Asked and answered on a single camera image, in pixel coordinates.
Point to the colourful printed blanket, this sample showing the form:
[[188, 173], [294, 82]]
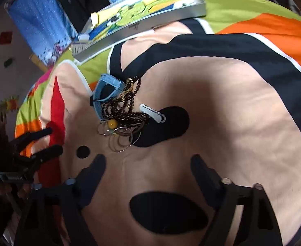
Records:
[[217, 102]]

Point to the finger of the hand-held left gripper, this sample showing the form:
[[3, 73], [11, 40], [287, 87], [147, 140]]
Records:
[[38, 134], [49, 151]]

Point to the white hair clip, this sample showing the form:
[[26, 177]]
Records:
[[150, 111]]

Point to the red square wall sticker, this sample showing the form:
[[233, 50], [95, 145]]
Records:
[[5, 38]]

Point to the bunch of thin metal bangles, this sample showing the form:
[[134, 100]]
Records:
[[124, 132]]

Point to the blue wrist watch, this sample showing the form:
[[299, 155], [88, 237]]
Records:
[[109, 82]]

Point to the dark wall sticker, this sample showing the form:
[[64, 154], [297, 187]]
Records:
[[8, 62]]

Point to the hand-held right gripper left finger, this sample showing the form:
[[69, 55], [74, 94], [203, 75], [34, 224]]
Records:
[[97, 168]]

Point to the white ribbed plastic piece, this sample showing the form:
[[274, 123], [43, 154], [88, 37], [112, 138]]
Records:
[[79, 47]]

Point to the silver box with cartoon lining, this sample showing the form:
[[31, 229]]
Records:
[[145, 27]]

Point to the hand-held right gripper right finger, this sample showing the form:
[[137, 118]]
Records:
[[201, 171]]

